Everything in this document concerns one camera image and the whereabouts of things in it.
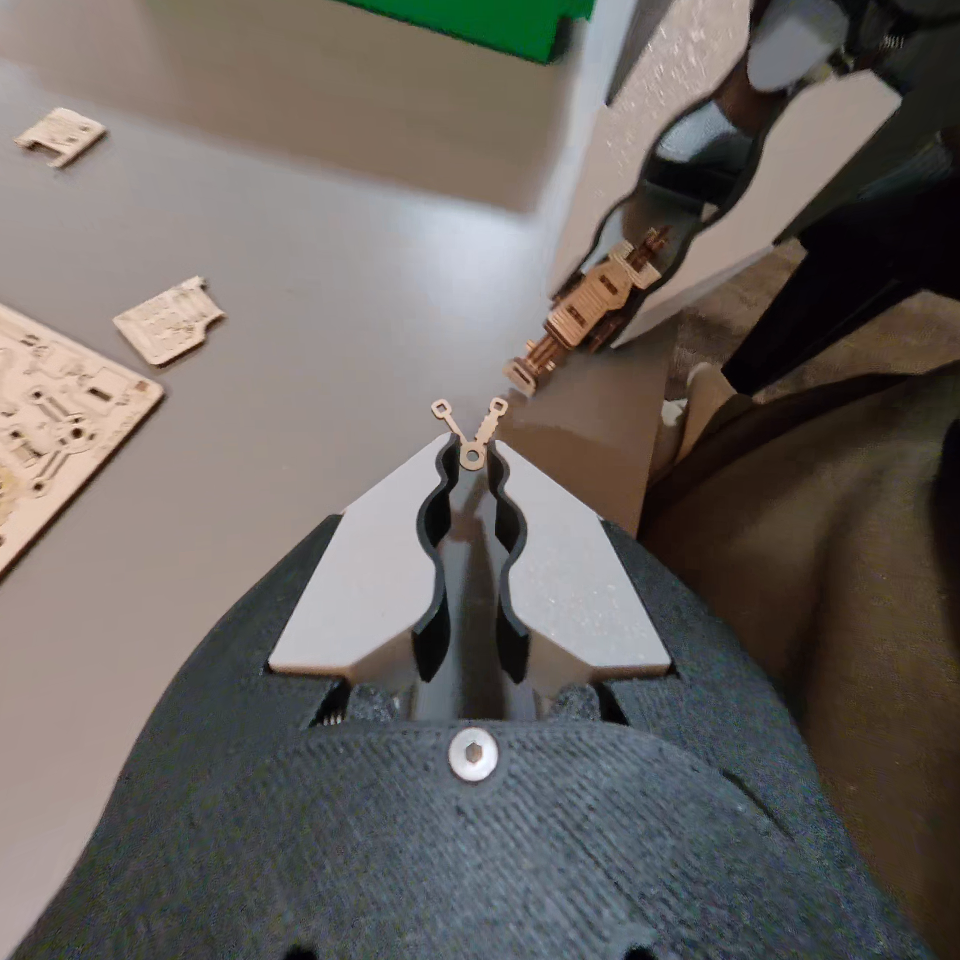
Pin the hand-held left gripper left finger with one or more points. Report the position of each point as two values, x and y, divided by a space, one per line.
352 592

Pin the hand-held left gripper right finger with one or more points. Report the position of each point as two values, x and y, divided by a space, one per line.
585 592

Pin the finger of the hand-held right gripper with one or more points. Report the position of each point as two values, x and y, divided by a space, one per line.
810 165
660 67

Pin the small angled wooden link piece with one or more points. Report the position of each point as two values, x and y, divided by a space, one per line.
472 454

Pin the partly built wooden model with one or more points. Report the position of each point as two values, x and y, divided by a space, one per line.
592 300

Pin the grey desk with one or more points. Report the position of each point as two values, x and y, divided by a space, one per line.
300 300

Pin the green plastic bin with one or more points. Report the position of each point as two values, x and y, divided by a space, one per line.
487 22

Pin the small slotted wooden piece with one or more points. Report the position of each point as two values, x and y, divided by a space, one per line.
169 322

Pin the wooden puzzle sheet rectangular window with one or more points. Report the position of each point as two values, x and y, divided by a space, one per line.
60 420

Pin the small notched wooden piece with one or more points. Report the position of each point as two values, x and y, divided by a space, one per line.
64 135

